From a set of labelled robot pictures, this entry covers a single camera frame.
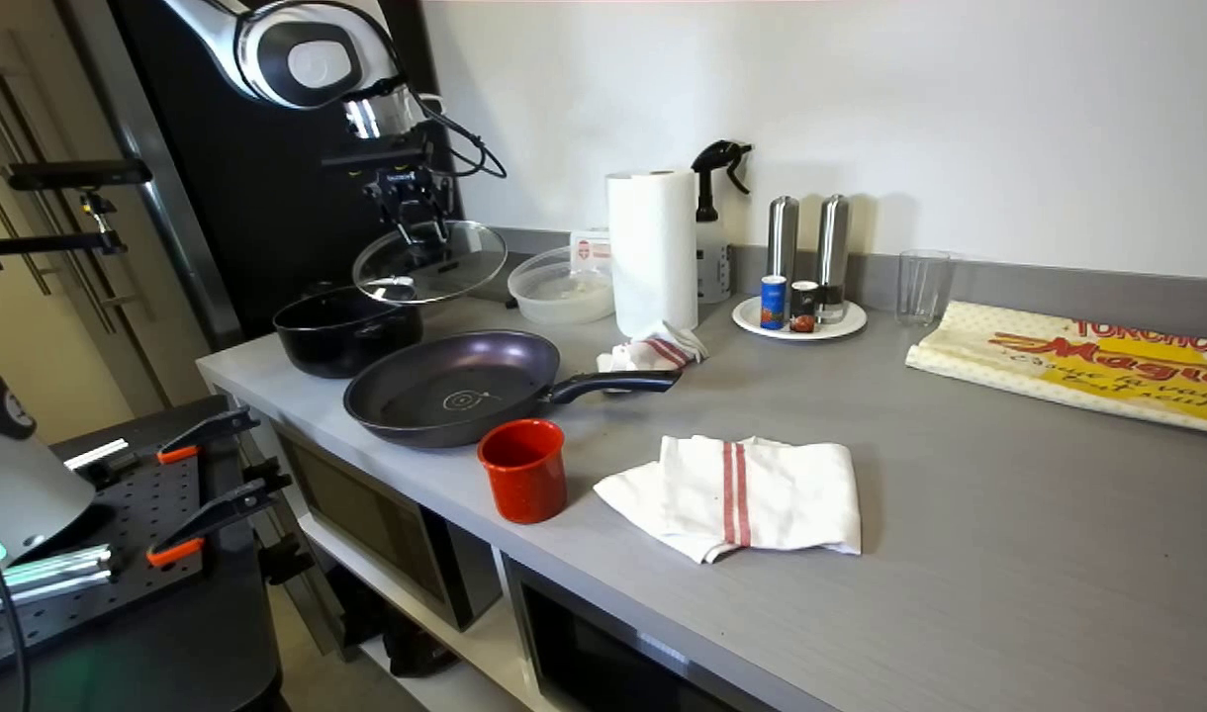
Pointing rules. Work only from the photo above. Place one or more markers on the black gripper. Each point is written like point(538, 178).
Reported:
point(413, 185)

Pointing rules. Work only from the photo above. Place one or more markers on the glass pot lid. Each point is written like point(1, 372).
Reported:
point(427, 264)

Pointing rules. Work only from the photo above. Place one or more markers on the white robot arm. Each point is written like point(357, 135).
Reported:
point(335, 54)

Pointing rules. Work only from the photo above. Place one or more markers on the black cooking pot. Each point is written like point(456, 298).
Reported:
point(335, 331)

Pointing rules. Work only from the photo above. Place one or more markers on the clear plastic container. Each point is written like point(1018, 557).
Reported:
point(552, 289)

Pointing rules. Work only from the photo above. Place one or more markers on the purple frying pan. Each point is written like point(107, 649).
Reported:
point(447, 392)

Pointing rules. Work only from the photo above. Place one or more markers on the white paper towel roll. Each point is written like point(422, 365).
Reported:
point(651, 252)

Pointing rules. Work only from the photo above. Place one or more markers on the red cup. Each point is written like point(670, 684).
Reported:
point(522, 470)

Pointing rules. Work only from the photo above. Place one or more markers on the crumpled white red cloth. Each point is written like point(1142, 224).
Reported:
point(667, 350)

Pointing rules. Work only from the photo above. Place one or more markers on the black spray bottle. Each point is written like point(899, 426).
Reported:
point(715, 270)

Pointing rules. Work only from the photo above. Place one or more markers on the orange black clamp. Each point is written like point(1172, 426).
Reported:
point(220, 513)
point(178, 447)

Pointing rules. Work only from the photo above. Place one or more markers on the blue can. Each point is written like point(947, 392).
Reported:
point(773, 303)

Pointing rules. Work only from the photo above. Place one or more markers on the steel salt grinder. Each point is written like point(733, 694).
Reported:
point(782, 234)

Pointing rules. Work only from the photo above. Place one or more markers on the dark small jar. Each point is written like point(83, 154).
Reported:
point(804, 307)

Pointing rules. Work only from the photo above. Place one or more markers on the steel pepper grinder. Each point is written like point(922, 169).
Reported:
point(833, 244)

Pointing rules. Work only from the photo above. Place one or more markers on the white red striped cloth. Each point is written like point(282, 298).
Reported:
point(717, 497)

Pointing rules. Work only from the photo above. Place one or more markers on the white plate with cans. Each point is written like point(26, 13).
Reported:
point(833, 323)

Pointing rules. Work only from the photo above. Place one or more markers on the black robot work table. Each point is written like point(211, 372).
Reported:
point(186, 637)

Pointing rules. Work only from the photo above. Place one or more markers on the clear drinking glass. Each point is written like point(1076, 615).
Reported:
point(922, 286)

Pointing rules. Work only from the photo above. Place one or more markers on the yellow red paper bag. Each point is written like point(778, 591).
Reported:
point(1117, 368)

